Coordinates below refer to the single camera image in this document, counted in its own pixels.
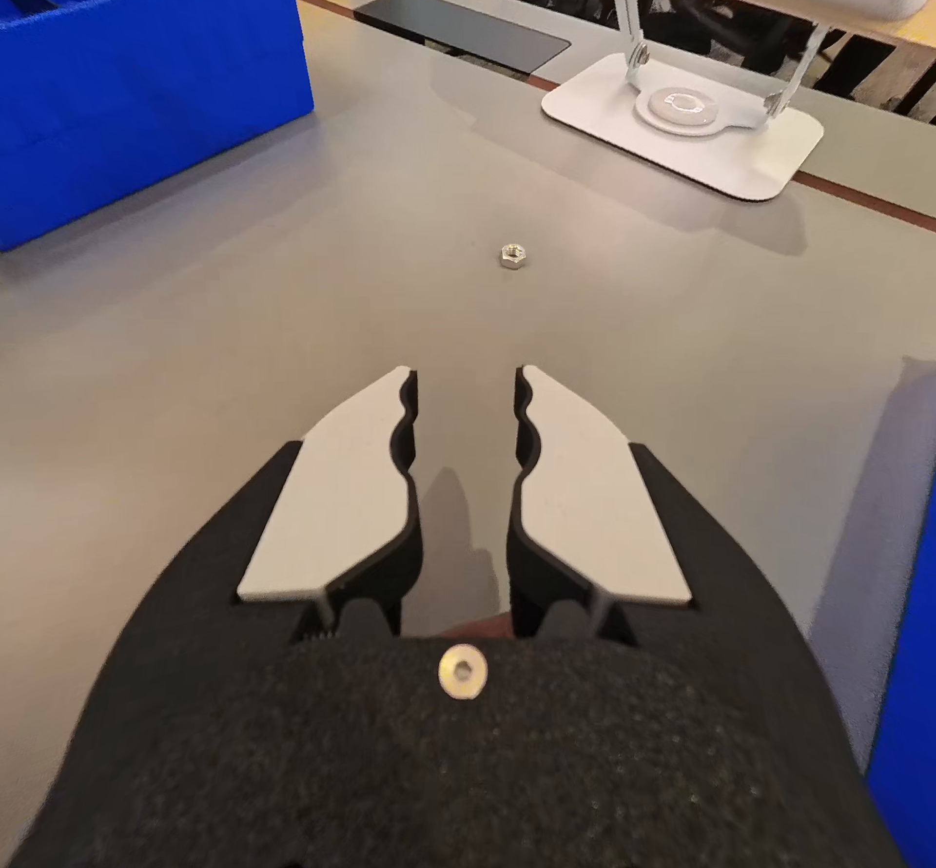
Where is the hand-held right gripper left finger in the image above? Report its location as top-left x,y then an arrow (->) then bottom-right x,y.
235,365 -> 424,638

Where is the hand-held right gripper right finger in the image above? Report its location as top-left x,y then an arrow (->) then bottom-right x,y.
506,364 -> 694,638

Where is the black desk cable cover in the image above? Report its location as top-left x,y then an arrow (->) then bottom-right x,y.
353,0 -> 573,76

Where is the blue bin with black divider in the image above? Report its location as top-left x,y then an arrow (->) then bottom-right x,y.
0,0 -> 315,252

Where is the blue plastic bin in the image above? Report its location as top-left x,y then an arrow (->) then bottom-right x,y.
866,473 -> 936,868

